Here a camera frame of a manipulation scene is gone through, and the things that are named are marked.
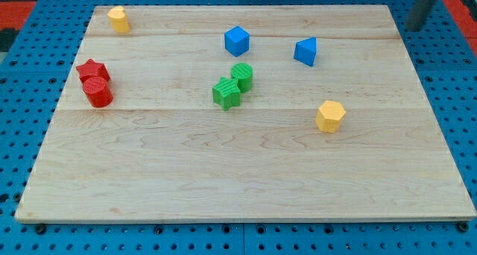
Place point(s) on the yellow hexagon block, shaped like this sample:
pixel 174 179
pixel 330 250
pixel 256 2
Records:
pixel 330 116

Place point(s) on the blue triangle block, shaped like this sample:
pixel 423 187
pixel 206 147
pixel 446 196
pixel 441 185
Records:
pixel 305 51

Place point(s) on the green star block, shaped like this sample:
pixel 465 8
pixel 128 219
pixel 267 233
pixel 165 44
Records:
pixel 226 93

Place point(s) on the green cylinder block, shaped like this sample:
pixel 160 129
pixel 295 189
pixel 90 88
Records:
pixel 243 73

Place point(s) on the wooden board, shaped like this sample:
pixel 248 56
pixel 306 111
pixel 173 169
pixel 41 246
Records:
pixel 163 152

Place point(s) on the blue cube block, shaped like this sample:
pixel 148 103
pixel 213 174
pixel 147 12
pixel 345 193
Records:
pixel 237 41

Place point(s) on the red cylinder block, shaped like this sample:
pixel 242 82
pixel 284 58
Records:
pixel 97 92

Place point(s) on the red star block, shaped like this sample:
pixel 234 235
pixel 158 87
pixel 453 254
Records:
pixel 92 69

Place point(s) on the yellow heart block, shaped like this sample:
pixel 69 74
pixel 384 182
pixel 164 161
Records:
pixel 118 20

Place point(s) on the grey cylindrical robot stick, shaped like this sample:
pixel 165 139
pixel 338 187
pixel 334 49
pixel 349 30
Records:
pixel 418 14

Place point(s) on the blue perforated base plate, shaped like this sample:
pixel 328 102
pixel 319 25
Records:
pixel 32 77

